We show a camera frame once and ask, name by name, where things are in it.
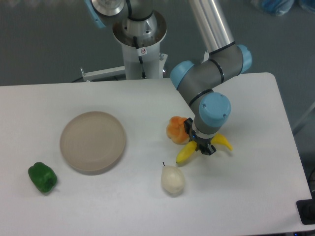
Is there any beige round plate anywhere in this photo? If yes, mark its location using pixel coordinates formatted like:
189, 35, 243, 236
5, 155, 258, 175
60, 111, 126, 175

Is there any black cable on pedestal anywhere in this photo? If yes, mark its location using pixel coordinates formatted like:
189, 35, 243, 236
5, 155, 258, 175
132, 36, 147, 79

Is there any green bell pepper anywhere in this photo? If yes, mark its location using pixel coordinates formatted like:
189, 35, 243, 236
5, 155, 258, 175
28, 162, 58, 194

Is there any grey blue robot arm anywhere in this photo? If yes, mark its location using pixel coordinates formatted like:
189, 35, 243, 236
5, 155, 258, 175
86, 0, 252, 155

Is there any white pear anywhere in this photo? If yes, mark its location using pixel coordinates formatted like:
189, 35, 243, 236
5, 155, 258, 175
160, 162, 186, 197

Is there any black device at table edge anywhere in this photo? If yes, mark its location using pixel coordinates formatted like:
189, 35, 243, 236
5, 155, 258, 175
296, 199, 315, 225

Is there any blue plastic bag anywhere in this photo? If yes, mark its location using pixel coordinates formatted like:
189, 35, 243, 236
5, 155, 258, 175
250, 0, 315, 16

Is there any yellow banana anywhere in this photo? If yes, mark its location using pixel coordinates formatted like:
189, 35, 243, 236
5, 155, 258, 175
176, 134, 233, 164

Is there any orange bread bun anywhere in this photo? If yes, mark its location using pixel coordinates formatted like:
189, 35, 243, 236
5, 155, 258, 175
166, 116, 189, 145

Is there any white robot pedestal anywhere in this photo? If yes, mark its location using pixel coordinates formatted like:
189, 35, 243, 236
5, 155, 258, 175
113, 10, 167, 80

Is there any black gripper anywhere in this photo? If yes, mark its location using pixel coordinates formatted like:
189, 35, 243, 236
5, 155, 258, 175
184, 118, 217, 155

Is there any white metal bracket right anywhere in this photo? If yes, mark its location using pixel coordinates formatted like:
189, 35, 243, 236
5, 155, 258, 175
202, 50, 209, 63

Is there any white metal bracket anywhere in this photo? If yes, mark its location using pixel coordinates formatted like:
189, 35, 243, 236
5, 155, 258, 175
80, 66, 125, 82
202, 50, 209, 63

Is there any white metal bracket left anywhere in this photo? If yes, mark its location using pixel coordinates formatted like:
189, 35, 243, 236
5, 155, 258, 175
80, 66, 125, 82

